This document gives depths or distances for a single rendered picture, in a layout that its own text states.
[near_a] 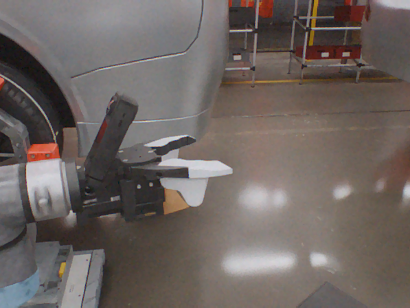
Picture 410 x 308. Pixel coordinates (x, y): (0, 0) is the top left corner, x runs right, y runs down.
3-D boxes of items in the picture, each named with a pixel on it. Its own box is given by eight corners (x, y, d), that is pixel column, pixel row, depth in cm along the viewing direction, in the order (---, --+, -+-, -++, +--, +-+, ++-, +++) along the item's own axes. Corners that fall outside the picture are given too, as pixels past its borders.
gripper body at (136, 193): (157, 193, 58) (74, 208, 54) (152, 139, 55) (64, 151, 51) (169, 215, 51) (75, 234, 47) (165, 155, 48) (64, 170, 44)
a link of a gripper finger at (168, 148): (183, 163, 64) (145, 183, 57) (180, 130, 62) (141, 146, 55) (197, 167, 63) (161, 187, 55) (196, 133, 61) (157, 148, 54)
